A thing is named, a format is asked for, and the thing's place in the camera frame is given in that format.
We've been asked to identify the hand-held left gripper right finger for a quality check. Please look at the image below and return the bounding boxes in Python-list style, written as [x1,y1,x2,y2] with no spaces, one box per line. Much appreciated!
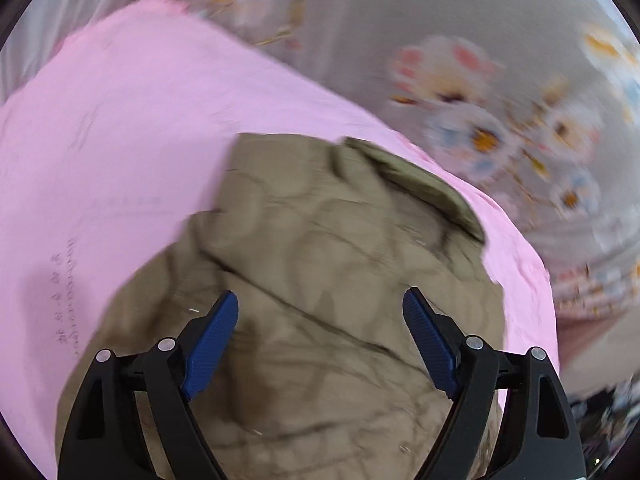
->
[402,287,587,480]

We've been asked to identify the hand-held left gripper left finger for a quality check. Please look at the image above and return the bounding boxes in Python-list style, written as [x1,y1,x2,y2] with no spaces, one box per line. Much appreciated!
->
[57,290,240,480]

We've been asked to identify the khaki padded jacket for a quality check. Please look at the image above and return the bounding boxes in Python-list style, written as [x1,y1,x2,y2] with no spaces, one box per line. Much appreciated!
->
[55,132,508,480]

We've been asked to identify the pink blanket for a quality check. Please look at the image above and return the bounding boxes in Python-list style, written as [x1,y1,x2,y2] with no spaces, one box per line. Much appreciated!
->
[0,0,558,480]

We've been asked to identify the grey floral bed quilt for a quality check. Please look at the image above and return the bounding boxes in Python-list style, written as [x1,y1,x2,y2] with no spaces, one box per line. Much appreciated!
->
[165,0,640,321]

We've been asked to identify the white curtain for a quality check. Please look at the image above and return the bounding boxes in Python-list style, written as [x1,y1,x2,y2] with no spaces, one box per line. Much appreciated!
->
[0,0,191,106]

